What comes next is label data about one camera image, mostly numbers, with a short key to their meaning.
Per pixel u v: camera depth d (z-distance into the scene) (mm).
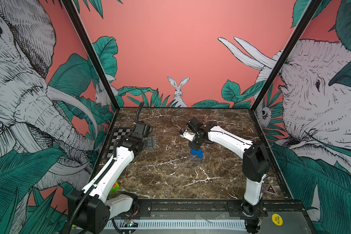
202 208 749
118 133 1007
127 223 698
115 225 675
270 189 812
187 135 808
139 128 603
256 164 487
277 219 716
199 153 901
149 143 729
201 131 644
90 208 375
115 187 784
